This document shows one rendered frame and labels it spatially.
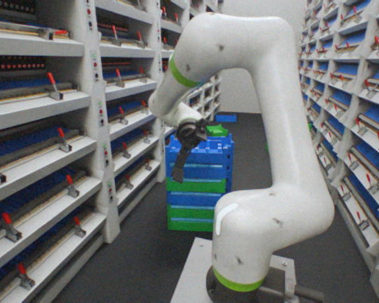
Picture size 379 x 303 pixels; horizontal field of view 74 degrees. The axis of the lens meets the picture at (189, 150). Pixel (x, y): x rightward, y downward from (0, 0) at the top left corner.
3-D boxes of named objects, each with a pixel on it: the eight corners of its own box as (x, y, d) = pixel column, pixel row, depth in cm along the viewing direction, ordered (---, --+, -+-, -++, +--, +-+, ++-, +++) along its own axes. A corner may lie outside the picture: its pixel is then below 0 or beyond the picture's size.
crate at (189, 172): (223, 163, 143) (224, 149, 141) (225, 178, 125) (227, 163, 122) (171, 161, 145) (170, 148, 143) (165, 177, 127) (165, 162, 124)
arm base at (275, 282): (316, 284, 62) (322, 266, 60) (323, 348, 49) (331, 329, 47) (214, 254, 70) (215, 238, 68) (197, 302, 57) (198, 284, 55)
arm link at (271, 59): (354, 233, 56) (302, 5, 59) (297, 255, 50) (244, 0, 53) (307, 224, 68) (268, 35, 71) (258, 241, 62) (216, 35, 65)
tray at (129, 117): (156, 117, 174) (162, 98, 168) (107, 142, 119) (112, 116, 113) (131, 105, 176) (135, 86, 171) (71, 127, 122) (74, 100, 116)
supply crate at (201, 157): (224, 149, 141) (225, 136, 138) (227, 163, 122) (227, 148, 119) (170, 148, 143) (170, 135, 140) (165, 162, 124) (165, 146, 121)
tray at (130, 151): (158, 142, 180) (163, 125, 175) (112, 179, 125) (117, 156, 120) (132, 132, 183) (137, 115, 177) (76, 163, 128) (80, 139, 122)
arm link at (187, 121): (209, 125, 91) (197, 146, 94) (180, 111, 89) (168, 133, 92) (210, 130, 85) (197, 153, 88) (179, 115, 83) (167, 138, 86)
